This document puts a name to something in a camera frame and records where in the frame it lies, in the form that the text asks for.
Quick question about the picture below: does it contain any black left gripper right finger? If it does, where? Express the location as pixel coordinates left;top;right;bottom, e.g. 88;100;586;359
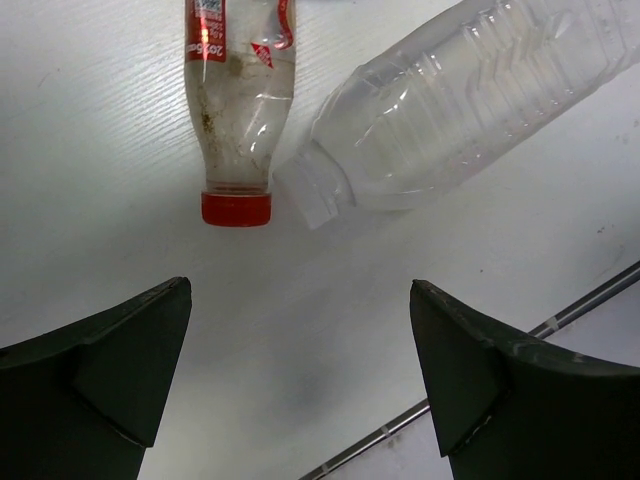
410;280;639;479

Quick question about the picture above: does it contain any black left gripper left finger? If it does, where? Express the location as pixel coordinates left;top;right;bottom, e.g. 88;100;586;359
1;277;192;479

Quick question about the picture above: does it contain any large clear white-cap bottle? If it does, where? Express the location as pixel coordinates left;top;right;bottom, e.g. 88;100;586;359
273;1;639;229

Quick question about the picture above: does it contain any red cap plastic bottle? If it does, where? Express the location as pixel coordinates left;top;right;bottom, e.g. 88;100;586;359
184;0;296;228

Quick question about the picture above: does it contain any aluminium table edge rail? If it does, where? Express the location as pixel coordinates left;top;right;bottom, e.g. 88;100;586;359
311;266;639;479

